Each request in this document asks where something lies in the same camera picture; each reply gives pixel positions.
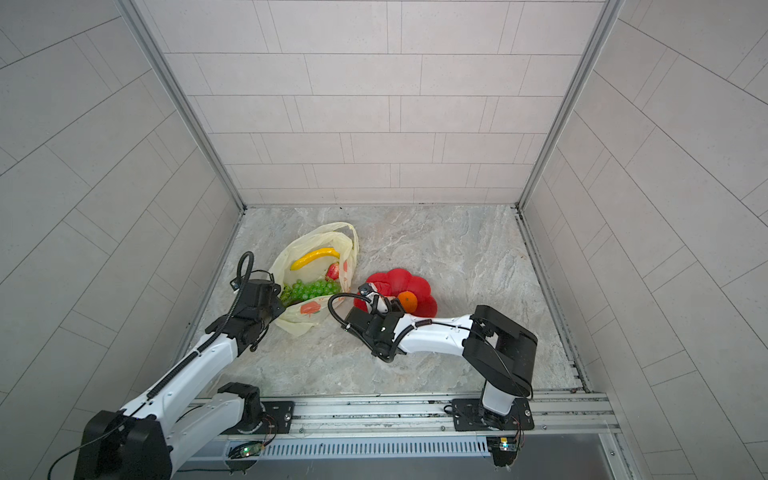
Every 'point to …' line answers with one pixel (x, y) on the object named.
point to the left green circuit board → (247, 449)
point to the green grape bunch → (300, 290)
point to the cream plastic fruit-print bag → (302, 317)
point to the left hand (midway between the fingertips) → (282, 297)
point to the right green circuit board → (503, 449)
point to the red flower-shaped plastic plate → (402, 280)
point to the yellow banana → (323, 252)
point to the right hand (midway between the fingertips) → (388, 311)
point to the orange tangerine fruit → (408, 301)
